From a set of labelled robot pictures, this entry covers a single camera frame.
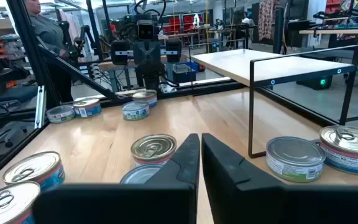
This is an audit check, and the patterned hanging garment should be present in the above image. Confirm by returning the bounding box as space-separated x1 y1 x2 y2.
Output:
257 0 279 43

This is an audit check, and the black-framed wooden shelf riser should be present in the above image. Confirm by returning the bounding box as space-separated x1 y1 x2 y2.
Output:
187 37 358 159

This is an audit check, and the black pole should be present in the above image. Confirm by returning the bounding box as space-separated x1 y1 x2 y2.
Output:
272 5 285 55

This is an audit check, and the green tuna can plain lid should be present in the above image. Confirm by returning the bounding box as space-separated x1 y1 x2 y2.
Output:
45 105 76 124
121 101 150 121
119 164 164 185
265 136 327 184

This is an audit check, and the person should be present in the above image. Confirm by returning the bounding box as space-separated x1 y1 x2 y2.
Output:
241 11 256 47
23 0 74 103

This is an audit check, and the black box green light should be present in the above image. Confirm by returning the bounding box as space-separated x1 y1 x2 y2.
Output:
296 74 334 91

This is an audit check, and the blue salmon can pull-tab lid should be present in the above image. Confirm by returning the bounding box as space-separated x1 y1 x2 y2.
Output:
318 125 358 175
0 180 42 224
130 133 178 167
2 151 66 192
72 97 102 119
131 89 158 109

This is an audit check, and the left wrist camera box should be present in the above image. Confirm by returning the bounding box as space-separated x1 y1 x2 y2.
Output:
136 19 155 41

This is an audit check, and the silver frame bracket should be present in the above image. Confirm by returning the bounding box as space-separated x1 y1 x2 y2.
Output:
34 85 47 129
160 83 177 94

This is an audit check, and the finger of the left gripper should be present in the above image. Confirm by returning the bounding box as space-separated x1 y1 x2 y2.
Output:
165 37 183 63
110 40 131 66

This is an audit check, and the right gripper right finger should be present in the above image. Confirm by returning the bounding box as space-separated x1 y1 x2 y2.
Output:
201 133 358 224

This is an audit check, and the blue storage bin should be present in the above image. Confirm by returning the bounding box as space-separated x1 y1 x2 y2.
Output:
172 61 200 84

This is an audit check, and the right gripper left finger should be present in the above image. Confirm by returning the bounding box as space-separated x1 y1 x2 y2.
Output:
32 133 201 224

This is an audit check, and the red storage bins rack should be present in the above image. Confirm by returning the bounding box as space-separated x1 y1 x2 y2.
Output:
163 12 204 35

